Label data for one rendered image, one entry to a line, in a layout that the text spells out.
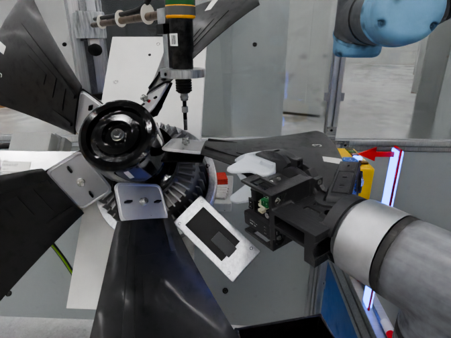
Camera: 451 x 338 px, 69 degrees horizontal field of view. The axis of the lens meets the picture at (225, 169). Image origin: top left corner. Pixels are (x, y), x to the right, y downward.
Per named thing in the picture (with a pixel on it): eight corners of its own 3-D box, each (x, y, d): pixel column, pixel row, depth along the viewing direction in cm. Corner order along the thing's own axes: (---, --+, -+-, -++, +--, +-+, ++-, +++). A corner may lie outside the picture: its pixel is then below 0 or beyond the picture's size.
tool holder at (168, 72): (148, 74, 54) (143, 8, 50) (187, 72, 57) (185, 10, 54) (171, 80, 47) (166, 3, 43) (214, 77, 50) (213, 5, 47)
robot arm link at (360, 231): (424, 202, 30) (411, 273, 33) (377, 185, 33) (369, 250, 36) (373, 236, 26) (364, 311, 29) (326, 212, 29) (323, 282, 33)
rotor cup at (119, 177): (96, 199, 60) (59, 178, 48) (107, 127, 64) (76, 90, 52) (176, 200, 59) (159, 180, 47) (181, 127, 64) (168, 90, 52)
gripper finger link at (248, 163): (208, 151, 46) (249, 175, 39) (242, 139, 49) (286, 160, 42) (209, 171, 47) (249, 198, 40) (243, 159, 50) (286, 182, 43)
